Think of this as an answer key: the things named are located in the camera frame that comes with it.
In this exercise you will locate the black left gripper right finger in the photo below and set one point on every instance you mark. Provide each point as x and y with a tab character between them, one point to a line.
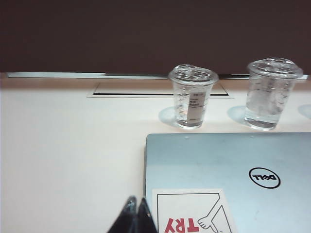
145	218

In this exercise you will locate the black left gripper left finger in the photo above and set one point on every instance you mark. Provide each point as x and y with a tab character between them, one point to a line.
126	218

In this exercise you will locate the clear plastic cup white label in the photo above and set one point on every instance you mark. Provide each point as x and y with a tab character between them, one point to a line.
190	97

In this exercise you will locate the silver Dell laptop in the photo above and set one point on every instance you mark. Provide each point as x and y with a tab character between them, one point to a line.
243	157

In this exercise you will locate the clear plastic cup with lid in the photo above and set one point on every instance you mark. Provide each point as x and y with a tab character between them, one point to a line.
269	97

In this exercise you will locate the white sticker red TRY print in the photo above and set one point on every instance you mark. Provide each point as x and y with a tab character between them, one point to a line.
194	211

